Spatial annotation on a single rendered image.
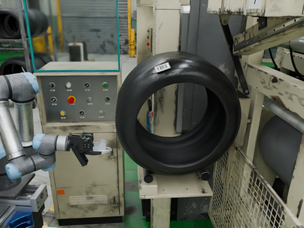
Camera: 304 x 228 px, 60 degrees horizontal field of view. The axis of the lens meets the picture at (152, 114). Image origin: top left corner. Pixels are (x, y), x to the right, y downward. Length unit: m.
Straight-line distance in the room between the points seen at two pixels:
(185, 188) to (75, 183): 1.00
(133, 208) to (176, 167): 1.31
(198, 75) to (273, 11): 0.37
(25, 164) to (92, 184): 0.88
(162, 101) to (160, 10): 0.49
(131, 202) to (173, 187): 1.19
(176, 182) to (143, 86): 0.60
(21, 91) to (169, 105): 0.78
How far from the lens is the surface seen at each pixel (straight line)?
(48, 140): 1.31
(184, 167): 1.25
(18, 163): 1.34
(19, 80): 1.42
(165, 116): 1.55
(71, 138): 1.29
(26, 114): 1.52
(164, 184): 1.42
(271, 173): 2.23
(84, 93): 1.85
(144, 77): 1.09
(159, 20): 1.43
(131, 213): 2.45
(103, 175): 2.07
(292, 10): 0.94
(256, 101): 1.61
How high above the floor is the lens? 1.65
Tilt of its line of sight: 22 degrees down
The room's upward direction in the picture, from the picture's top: 1 degrees clockwise
